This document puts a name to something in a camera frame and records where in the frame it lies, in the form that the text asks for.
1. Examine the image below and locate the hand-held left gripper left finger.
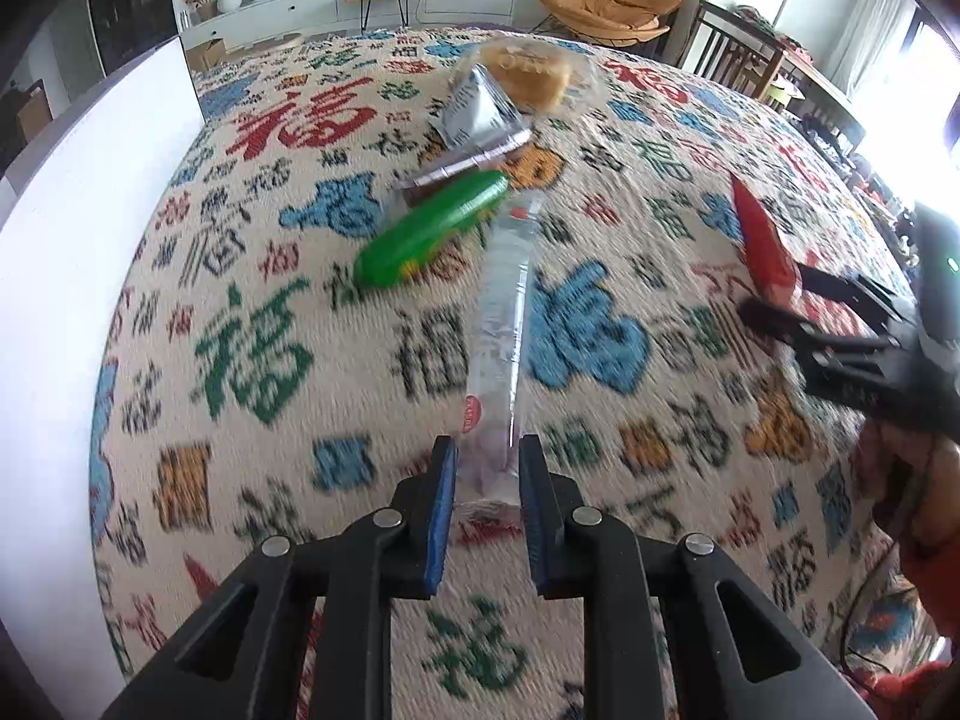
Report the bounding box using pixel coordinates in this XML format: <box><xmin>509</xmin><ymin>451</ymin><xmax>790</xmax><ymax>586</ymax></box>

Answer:
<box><xmin>101</xmin><ymin>433</ymin><xmax>460</xmax><ymax>720</ymax></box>

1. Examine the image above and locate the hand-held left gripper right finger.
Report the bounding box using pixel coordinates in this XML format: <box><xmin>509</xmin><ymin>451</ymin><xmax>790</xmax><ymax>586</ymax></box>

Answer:
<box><xmin>517</xmin><ymin>433</ymin><xmax>877</xmax><ymax>720</ymax></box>

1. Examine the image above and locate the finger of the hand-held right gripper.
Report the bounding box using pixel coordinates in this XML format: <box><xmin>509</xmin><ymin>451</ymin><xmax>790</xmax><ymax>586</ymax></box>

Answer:
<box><xmin>739</xmin><ymin>298</ymin><xmax>895</xmax><ymax>362</ymax></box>
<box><xmin>795</xmin><ymin>262</ymin><xmax>914</xmax><ymax>325</ymax></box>

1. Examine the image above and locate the red snack packet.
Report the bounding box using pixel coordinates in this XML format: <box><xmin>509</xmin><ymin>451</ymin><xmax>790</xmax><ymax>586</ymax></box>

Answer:
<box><xmin>731</xmin><ymin>172</ymin><xmax>800</xmax><ymax>308</ymax></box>

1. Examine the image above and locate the long clear snack packet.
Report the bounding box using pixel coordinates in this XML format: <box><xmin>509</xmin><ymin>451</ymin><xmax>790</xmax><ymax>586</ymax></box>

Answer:
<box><xmin>457</xmin><ymin>191</ymin><xmax>545</xmax><ymax>511</ymax></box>

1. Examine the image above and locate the brown snack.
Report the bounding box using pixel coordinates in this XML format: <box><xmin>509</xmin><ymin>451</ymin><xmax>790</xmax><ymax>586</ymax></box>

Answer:
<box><xmin>394</xmin><ymin>131</ymin><xmax>533</xmax><ymax>207</ymax></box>

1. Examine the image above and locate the bread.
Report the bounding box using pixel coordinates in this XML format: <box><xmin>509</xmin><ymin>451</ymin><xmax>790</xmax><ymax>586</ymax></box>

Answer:
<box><xmin>450</xmin><ymin>34</ymin><xmax>601</xmax><ymax>117</ymax></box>

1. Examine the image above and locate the silver snack packet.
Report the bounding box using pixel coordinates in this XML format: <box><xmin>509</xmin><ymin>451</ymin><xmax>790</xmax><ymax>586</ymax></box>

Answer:
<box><xmin>437</xmin><ymin>64</ymin><xmax>533</xmax><ymax>155</ymax></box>

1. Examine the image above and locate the person's right hand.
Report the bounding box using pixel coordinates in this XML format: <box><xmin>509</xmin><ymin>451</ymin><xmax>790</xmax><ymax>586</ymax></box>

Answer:
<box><xmin>859</xmin><ymin>416</ymin><xmax>960</xmax><ymax>586</ymax></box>

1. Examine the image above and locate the printed woven blanket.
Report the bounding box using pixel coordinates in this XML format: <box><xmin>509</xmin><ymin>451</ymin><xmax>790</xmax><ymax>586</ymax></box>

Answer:
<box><xmin>86</xmin><ymin>22</ymin><xmax>938</xmax><ymax>720</ymax></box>

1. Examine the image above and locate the wooden side table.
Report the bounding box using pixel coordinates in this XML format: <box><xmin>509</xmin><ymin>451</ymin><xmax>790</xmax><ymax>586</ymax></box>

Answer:
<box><xmin>750</xmin><ymin>11</ymin><xmax>871</xmax><ymax>151</ymax></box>

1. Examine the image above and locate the dark wooden chair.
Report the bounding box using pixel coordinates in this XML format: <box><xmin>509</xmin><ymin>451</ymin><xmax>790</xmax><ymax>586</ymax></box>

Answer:
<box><xmin>679</xmin><ymin>0</ymin><xmax>788</xmax><ymax>102</ymax></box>

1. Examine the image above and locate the orange lounge chair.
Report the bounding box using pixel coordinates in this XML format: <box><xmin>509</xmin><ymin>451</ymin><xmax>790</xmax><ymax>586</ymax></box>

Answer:
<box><xmin>535</xmin><ymin>0</ymin><xmax>683</xmax><ymax>50</ymax></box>

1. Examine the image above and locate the cardboard box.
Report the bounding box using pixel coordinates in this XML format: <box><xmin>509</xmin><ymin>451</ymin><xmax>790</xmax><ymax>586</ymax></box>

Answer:
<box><xmin>184</xmin><ymin>37</ymin><xmax>226</xmax><ymax>72</ymax></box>

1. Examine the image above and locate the tall black cabinet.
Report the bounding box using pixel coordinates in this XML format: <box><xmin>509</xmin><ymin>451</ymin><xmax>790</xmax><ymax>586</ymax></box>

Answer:
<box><xmin>82</xmin><ymin>0</ymin><xmax>177</xmax><ymax>68</ymax></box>

